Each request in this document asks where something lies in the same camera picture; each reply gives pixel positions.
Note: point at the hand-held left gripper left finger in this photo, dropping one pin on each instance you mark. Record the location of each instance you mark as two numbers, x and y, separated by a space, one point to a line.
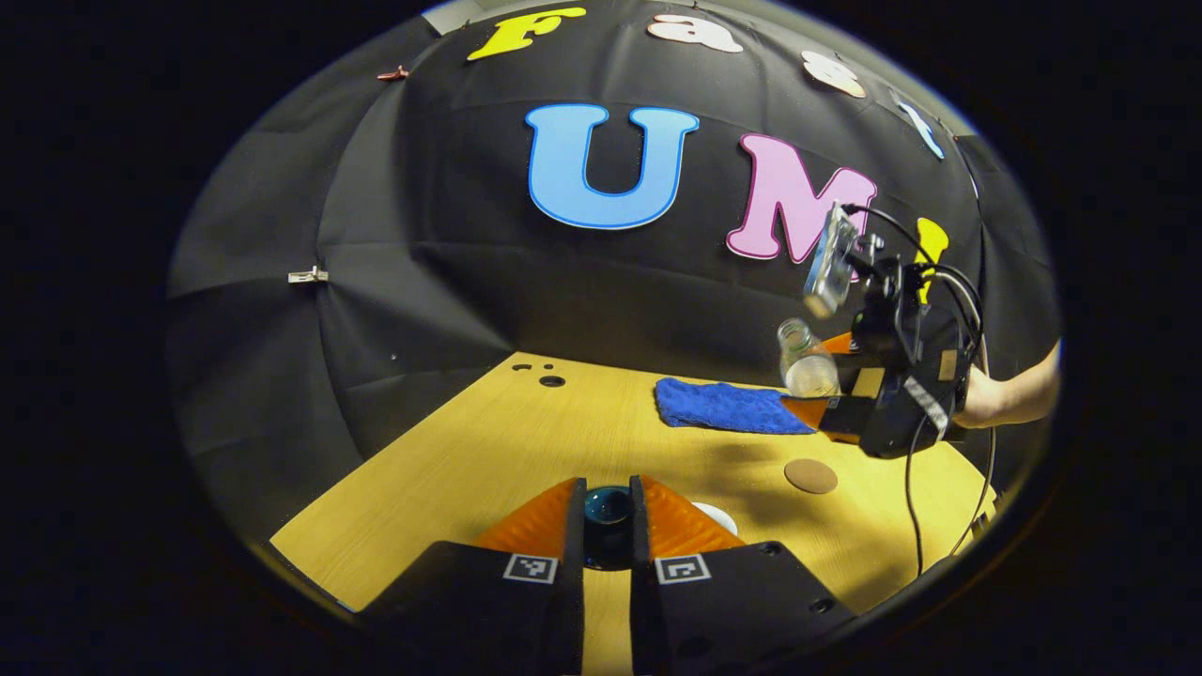
575 535

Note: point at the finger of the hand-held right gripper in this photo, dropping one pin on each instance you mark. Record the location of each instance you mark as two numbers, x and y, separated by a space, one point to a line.
840 345
831 415

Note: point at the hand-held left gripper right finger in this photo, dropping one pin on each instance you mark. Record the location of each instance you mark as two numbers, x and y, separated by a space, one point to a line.
639 540

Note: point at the clear water bottle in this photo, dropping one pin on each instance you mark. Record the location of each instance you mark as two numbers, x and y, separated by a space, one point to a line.
809 368

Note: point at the dark blue teacup lid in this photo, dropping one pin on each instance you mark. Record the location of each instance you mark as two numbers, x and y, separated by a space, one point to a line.
608 512

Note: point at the brown round coaster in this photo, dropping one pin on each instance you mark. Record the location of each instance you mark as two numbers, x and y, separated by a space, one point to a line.
810 475

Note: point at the white teacup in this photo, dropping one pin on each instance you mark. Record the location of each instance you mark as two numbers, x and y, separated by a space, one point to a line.
718 516

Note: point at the blue towel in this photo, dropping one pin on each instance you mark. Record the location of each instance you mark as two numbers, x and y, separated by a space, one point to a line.
718 407

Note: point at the black backdrop cloth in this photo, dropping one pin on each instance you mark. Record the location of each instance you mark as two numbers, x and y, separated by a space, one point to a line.
451 272

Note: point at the silver metal clip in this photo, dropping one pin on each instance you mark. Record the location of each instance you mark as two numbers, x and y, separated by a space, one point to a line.
307 275

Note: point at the red clip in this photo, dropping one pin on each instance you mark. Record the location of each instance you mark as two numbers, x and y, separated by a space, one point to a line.
392 72

